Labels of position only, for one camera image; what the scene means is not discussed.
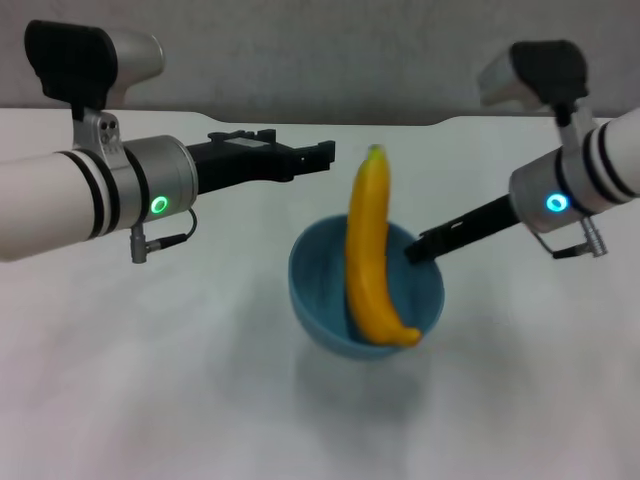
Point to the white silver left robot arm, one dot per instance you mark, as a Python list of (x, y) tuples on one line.
[(60, 200)]

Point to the yellow banana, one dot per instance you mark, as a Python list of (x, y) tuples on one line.
[(370, 250)]

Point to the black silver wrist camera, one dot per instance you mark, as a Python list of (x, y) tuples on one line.
[(540, 70), (75, 60)]

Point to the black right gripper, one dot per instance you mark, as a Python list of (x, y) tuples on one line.
[(480, 222)]

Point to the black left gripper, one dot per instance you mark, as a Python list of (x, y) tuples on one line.
[(240, 165)]

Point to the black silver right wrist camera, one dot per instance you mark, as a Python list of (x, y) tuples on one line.
[(540, 70)]

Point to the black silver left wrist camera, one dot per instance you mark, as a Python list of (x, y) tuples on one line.
[(75, 60)]

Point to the blue bowl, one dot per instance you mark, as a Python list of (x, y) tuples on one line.
[(320, 290)]

